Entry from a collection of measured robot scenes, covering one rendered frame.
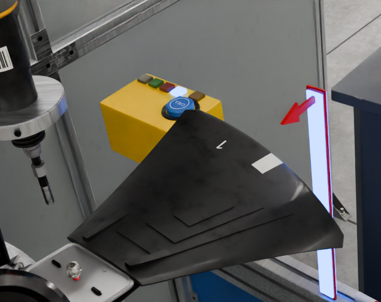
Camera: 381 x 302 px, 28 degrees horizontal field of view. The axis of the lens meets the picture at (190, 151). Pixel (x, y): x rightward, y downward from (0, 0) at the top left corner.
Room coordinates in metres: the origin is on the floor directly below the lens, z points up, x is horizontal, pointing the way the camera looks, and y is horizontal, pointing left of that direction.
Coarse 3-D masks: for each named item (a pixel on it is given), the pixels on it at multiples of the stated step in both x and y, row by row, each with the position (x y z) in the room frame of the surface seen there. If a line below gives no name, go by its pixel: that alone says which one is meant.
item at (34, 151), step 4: (40, 144) 0.48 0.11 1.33; (24, 148) 0.47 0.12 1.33; (28, 148) 0.47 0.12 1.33; (32, 148) 0.47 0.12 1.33; (36, 148) 0.47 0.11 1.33; (40, 148) 0.48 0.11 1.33; (24, 152) 0.47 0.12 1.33; (28, 152) 0.47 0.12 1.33; (32, 152) 0.47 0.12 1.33; (36, 152) 0.47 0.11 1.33; (40, 152) 0.48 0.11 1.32; (28, 156) 0.47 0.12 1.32; (32, 156) 0.47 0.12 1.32; (36, 156) 0.47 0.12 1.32
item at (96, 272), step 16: (48, 256) 0.51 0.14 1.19; (64, 256) 0.51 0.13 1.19; (80, 256) 0.51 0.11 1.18; (96, 256) 0.50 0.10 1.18; (32, 272) 0.49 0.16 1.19; (48, 272) 0.49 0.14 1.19; (64, 272) 0.49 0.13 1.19; (96, 272) 0.48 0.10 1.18; (112, 272) 0.48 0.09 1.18; (64, 288) 0.47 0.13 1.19; (80, 288) 0.46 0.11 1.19; (112, 288) 0.46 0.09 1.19; (128, 288) 0.46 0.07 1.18
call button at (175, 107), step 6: (180, 96) 0.92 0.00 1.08; (168, 102) 0.91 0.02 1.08; (174, 102) 0.91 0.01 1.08; (180, 102) 0.90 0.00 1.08; (186, 102) 0.90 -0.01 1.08; (192, 102) 0.90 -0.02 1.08; (168, 108) 0.89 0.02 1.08; (174, 108) 0.89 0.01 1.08; (180, 108) 0.89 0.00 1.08; (186, 108) 0.89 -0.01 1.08; (192, 108) 0.89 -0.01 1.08; (168, 114) 0.89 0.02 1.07; (174, 114) 0.88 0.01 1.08; (180, 114) 0.88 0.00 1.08
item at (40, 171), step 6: (36, 162) 0.47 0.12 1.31; (42, 162) 0.48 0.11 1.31; (36, 168) 0.47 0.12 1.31; (42, 168) 0.47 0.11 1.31; (36, 174) 0.47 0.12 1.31; (42, 174) 0.47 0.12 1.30; (42, 180) 0.47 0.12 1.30; (42, 186) 0.47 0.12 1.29; (48, 186) 0.48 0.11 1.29; (48, 192) 0.48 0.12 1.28; (48, 198) 0.47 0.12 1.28; (48, 204) 0.47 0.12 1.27
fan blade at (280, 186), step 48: (192, 144) 0.65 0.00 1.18; (240, 144) 0.65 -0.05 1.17; (144, 192) 0.58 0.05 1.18; (192, 192) 0.58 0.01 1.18; (240, 192) 0.58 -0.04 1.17; (288, 192) 0.58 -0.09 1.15; (96, 240) 0.52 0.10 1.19; (144, 240) 0.51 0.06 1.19; (192, 240) 0.51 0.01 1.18; (240, 240) 0.51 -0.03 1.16; (288, 240) 0.52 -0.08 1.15; (336, 240) 0.53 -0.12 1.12
